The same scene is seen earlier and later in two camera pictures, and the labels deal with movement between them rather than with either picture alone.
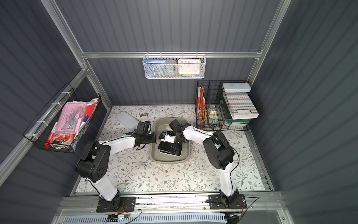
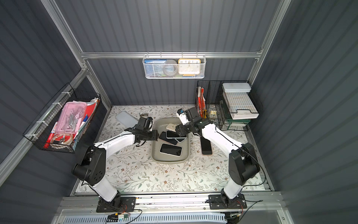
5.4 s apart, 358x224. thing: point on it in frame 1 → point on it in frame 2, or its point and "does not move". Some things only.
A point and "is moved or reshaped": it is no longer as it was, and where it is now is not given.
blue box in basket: [154, 67] does not move
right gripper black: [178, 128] → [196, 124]
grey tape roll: [169, 67] does not move
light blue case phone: [162, 135] is moved or reshaped
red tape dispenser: [62, 139] does not move
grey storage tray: [159, 127] does not move
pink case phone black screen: [164, 146] is moved or reshaped
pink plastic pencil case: [71, 115] does not move
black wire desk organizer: [226, 105] does not move
